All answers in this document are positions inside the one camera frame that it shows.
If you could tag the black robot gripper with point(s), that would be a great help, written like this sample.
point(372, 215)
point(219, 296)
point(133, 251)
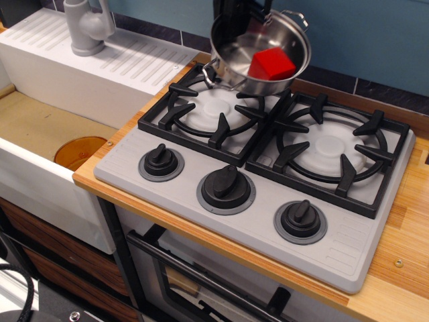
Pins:
point(236, 14)

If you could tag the stainless steel pan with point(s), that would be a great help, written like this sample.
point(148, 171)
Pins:
point(232, 55)

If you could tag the red wooden cube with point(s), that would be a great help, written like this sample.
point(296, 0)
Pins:
point(272, 64)

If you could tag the black left stove knob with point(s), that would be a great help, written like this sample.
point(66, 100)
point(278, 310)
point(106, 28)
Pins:
point(161, 164)

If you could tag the black stove knob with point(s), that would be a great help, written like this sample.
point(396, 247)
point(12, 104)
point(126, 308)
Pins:
point(300, 223)
point(226, 191)
point(161, 164)

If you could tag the black middle stove knob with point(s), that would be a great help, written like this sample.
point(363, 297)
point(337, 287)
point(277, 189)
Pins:
point(226, 191)

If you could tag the black right stove knob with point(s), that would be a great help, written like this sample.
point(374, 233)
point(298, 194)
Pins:
point(300, 223)

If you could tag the grey toy stove top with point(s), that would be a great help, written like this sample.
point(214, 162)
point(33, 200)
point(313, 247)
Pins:
point(341, 258)

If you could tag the black left burner grate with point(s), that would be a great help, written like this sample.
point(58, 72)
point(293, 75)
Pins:
point(196, 113)

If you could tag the black burner grate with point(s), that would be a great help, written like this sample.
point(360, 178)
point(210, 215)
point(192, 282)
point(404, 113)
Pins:
point(196, 113)
point(343, 156)

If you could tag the grey toy faucet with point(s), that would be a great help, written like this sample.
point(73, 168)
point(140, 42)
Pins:
point(88, 30)

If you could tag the black right burner grate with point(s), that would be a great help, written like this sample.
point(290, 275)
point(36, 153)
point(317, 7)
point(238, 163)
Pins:
point(343, 156)

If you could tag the white toy sink unit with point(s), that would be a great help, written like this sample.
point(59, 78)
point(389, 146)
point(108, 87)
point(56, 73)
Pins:
point(50, 96)

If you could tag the orange plastic plate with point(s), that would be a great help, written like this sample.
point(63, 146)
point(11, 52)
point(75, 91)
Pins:
point(75, 153)

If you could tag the toy oven door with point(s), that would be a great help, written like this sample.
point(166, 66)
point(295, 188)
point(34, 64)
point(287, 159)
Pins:
point(186, 300)

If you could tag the wooden drawer front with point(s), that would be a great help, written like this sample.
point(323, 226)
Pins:
point(82, 272)

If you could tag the black oven door handle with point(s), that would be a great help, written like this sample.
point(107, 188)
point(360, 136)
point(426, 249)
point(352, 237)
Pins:
point(148, 243)

